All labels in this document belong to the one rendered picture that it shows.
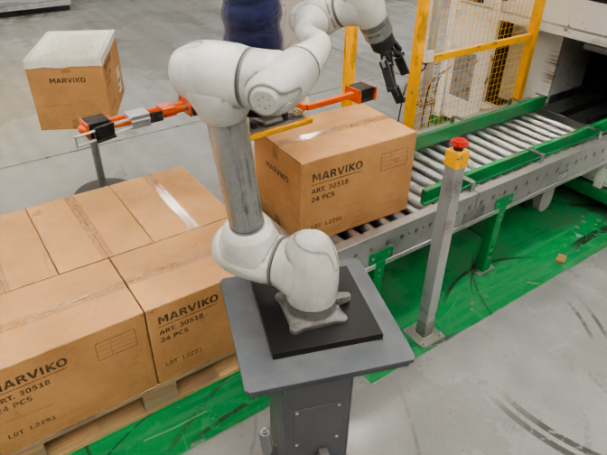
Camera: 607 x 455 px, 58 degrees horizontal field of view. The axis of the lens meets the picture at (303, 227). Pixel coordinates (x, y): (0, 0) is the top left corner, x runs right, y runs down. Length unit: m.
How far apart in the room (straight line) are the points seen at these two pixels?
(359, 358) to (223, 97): 0.83
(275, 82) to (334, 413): 1.18
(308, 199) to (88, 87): 1.60
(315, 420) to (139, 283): 0.87
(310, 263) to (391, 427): 1.09
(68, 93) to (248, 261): 2.05
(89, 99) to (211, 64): 2.20
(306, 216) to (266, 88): 1.21
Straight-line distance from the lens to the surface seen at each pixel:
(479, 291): 3.15
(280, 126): 2.08
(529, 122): 3.93
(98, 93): 3.37
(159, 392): 2.44
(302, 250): 1.52
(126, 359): 2.24
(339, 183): 2.32
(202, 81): 1.24
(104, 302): 2.21
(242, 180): 1.42
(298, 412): 1.88
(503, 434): 2.53
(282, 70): 1.17
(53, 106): 3.45
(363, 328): 1.68
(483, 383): 2.68
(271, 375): 1.58
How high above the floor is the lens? 1.94
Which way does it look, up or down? 34 degrees down
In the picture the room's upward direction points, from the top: 1 degrees clockwise
